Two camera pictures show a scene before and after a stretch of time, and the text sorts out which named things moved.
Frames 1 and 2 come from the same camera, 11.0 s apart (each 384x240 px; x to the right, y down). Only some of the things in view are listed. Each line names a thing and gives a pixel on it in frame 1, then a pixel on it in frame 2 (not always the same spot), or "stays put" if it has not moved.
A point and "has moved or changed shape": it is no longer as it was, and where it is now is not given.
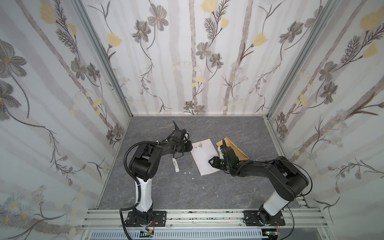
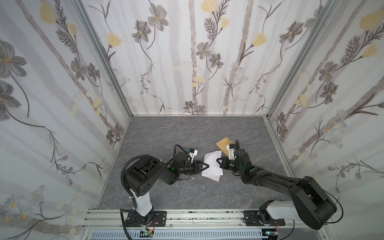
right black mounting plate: (251, 218) stays put
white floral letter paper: (202, 151) has moved or changed shape
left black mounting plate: (159, 219) stays put
